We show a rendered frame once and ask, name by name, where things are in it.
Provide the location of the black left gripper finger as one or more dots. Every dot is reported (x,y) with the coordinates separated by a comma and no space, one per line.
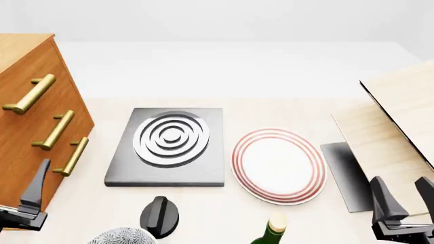
(34,195)

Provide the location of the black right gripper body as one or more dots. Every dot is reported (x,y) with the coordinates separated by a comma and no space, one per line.
(403,230)

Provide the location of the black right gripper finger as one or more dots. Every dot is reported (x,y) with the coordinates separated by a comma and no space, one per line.
(428,190)
(384,203)

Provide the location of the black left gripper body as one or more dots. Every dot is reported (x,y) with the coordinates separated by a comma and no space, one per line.
(23,219)

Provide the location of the small wooden drawer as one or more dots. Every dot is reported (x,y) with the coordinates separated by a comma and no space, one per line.
(83,124)

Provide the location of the medium wooden drawer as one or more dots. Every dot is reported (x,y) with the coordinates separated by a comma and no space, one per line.
(69,94)

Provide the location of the large wooden drawer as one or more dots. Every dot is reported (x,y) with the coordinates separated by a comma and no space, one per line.
(51,59)

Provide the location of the wooden cabinet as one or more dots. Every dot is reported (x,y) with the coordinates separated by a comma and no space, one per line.
(20,47)

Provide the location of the black microwave oven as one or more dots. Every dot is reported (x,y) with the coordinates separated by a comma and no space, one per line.
(383,142)

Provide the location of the patterned bowl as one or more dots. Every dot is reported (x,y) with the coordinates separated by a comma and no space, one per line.
(122,236)

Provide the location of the flat black stove plate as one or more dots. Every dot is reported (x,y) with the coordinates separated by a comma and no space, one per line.
(129,165)

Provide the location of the white plate with red rings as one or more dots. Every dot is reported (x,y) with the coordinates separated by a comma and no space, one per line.
(278,165)

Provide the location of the green glass bottle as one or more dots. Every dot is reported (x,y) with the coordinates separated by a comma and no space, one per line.
(271,235)

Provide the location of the round black stove knob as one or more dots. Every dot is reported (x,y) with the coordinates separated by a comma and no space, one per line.
(158,216)

